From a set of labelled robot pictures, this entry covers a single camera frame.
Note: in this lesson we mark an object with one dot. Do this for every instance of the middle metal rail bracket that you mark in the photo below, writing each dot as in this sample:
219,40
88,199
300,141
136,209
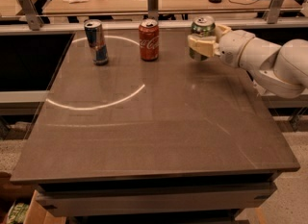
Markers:
152,8

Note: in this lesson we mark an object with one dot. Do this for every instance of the orange coke can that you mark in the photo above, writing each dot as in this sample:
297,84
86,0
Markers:
149,39

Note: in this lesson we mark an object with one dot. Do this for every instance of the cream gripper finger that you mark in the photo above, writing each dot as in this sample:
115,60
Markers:
203,46
221,30

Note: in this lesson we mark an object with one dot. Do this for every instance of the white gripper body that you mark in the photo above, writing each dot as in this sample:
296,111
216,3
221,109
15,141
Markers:
233,47

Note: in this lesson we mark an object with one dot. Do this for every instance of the left metal rail bracket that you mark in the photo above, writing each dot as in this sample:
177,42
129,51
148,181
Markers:
32,17

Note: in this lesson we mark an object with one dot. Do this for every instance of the right metal rail bracket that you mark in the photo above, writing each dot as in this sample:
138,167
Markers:
272,14

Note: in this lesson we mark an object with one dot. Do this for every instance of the metal rail bracket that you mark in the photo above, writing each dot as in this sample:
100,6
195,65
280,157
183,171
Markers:
272,14
152,8
32,17

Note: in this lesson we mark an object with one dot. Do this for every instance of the blue silver energy drink can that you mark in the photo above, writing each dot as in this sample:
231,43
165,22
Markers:
95,35

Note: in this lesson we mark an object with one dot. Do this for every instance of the green snack bag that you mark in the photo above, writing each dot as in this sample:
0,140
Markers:
17,213

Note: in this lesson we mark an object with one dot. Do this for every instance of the green soda can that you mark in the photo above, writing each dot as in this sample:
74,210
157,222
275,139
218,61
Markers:
203,27

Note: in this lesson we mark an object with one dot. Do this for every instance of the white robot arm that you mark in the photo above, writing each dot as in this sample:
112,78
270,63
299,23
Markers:
280,69

